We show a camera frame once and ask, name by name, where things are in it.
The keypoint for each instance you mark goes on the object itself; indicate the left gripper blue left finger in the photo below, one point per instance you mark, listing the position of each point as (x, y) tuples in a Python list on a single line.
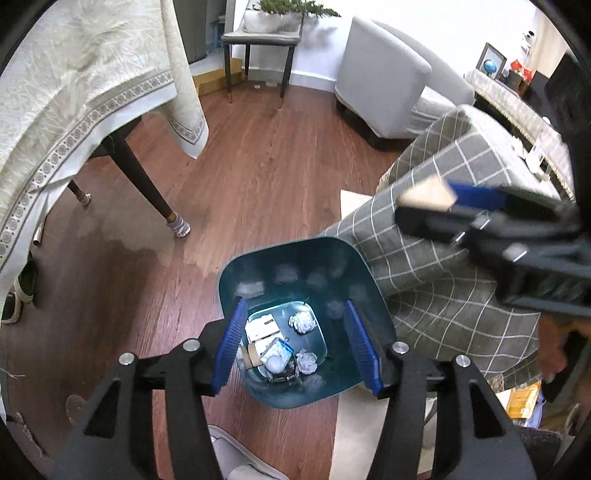
[(232, 328)]

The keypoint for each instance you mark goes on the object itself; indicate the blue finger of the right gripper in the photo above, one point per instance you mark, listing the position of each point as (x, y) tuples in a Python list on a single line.
[(478, 197)]

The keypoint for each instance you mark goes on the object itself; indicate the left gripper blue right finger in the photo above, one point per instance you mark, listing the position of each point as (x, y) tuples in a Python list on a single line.
[(365, 355)]

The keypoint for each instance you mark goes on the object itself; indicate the brown tape roll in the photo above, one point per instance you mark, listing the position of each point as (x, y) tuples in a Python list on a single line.
[(433, 193)]

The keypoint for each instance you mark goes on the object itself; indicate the black silver snack bag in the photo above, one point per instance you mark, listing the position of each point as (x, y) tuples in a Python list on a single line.
[(281, 369)]

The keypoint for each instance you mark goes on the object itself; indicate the white paper ball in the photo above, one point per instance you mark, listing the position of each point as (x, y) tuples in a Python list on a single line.
[(303, 322)]

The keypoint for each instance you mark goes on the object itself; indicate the teal trash bin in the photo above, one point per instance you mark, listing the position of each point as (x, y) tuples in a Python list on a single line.
[(317, 323)]

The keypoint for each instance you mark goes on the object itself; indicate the right hand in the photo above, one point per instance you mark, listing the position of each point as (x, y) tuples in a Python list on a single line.
[(552, 335)]

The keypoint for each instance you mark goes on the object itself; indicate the white box in bin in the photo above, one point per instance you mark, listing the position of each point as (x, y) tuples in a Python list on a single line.
[(261, 327)]

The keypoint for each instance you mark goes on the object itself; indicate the clear plastic cup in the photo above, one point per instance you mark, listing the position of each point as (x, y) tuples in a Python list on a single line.
[(277, 347)]

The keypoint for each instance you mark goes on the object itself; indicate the crumpled paper in bin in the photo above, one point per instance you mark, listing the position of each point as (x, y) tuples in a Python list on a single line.
[(306, 362)]

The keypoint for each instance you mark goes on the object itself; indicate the grey checked tablecloth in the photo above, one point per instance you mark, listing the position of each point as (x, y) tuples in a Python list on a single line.
[(443, 305)]

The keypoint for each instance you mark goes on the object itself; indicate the lace desk cloth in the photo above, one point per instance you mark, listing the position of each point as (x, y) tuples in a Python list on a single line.
[(532, 127)]

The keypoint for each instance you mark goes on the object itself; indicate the small blue globe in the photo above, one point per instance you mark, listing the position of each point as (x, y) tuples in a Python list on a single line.
[(490, 67)]

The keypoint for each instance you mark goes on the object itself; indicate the grey armchair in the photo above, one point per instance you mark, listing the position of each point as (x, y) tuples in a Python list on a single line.
[(394, 84)]

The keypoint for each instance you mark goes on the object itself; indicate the framed picture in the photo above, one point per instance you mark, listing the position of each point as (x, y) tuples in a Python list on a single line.
[(489, 51)]

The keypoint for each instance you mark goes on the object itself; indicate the dark wooden table leg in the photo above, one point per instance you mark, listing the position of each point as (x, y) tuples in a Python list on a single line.
[(123, 157)]

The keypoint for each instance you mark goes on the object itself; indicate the cardboard box on floor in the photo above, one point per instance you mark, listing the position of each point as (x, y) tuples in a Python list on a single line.
[(214, 78)]

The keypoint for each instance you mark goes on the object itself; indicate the potted green plant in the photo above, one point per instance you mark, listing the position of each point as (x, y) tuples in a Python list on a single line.
[(282, 16)]

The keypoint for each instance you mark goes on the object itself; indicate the grey dining chair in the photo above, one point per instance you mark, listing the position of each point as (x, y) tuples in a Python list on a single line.
[(269, 56)]

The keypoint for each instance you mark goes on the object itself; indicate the grey door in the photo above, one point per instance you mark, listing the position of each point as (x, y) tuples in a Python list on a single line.
[(196, 20)]

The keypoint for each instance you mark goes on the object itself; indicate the white security camera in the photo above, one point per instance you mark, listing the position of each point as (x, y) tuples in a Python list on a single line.
[(529, 38)]

